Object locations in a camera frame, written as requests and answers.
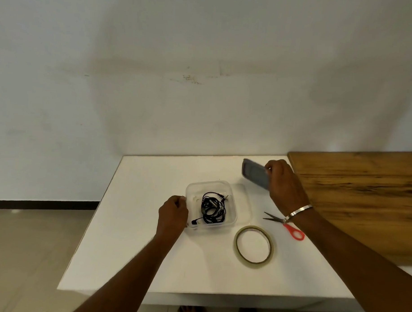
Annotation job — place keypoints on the person's right hand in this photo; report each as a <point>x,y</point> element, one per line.
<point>285,190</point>

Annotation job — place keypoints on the person's left hand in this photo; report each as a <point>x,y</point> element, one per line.
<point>171,217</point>

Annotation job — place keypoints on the container with grey lid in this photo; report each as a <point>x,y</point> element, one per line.
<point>194,194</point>

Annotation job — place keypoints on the clear tape roll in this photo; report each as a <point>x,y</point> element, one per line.
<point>237,251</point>

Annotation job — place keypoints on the person's left forearm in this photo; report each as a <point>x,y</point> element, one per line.
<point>127,279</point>

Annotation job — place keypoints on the person's right forearm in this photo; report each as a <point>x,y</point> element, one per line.
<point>357,267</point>

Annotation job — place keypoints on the brown wooden board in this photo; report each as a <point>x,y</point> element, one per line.
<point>359,200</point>

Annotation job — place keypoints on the black skirting board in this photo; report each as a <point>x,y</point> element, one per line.
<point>42,204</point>

